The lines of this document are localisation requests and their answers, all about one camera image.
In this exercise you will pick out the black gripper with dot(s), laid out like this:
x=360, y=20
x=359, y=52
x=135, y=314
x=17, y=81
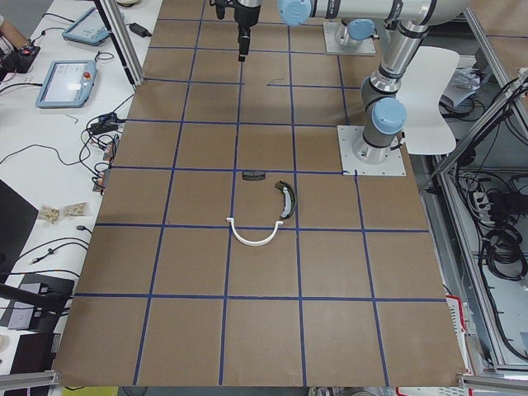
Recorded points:
x=245, y=16

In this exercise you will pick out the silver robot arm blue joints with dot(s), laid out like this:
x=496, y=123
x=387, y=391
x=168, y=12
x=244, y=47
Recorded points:
x=385, y=114

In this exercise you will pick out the black power adapter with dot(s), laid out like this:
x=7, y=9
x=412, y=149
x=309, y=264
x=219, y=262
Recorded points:
x=139, y=30

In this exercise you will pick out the black brake pad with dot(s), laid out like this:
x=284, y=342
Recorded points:
x=253, y=175

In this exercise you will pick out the blue teach pendant far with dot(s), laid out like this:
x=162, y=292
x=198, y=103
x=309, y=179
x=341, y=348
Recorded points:
x=88, y=29

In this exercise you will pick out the blue teach pendant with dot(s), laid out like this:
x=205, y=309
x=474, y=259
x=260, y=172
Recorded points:
x=88, y=29
x=67, y=84

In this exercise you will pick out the dark green brake shoe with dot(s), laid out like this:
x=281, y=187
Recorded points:
x=290, y=199

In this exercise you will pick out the blue teach pendant near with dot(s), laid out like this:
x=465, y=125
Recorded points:
x=67, y=84

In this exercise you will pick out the white plastic chair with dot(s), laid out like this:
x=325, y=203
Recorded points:
x=426, y=77

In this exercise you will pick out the white curved plastic part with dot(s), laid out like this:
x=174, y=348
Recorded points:
x=254, y=238

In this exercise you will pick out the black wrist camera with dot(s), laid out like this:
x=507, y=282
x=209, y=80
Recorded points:
x=220, y=7

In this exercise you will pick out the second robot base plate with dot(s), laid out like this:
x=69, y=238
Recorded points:
x=352, y=37

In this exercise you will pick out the silver aluminium frame post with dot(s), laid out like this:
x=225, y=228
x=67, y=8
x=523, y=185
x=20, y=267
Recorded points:
x=113, y=21

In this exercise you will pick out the square robot base plate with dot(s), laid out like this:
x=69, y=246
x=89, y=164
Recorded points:
x=360, y=159

